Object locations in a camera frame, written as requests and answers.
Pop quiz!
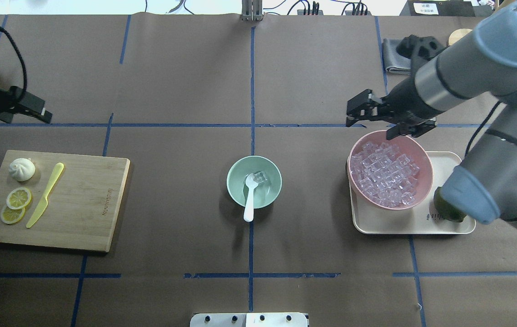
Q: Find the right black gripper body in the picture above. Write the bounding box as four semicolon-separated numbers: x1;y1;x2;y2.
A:
377;76;438;129

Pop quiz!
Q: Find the clear ice cube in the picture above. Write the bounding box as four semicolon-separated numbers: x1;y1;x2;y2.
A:
254;170;269;185

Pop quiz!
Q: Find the white plastic spoon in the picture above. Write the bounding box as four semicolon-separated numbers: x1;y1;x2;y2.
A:
244;173;259;222

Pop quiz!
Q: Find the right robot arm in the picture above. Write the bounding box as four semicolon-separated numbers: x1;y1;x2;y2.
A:
346;0;517;230

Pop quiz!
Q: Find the pink bowl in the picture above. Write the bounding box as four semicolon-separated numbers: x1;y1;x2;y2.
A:
347;130;434;210

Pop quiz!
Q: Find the pile of ice cubes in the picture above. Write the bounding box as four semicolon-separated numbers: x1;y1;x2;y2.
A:
348;142;420;208

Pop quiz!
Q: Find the mint green bowl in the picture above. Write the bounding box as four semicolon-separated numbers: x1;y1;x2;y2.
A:
227;155;282;209

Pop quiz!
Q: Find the grey folded cloth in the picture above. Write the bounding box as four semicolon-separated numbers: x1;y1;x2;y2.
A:
382;39;412;76

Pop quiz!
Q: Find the white steamed bun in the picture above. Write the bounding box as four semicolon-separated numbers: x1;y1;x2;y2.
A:
9;158;36;182

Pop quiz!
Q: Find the yellow plastic knife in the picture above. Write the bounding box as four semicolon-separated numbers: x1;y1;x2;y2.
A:
26;162;65;228

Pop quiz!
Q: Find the green avocado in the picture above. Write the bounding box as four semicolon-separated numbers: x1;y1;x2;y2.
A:
433;186;467;223

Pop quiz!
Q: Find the cream plastic tray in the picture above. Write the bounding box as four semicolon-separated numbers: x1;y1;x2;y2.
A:
350;151;476;234

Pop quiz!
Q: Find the lower lemon slice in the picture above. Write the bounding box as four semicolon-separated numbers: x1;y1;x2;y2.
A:
5;188;32;210

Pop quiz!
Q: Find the bamboo cutting board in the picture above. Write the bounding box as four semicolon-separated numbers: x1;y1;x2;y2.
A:
0;150;130;252

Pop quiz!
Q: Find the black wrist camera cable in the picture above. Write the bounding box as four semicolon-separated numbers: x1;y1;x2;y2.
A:
398;35;502;157

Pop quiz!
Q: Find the aluminium frame post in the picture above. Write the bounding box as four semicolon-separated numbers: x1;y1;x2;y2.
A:
240;0;264;21

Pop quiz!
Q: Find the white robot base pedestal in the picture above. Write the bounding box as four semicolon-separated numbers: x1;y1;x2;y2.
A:
189;312;310;327

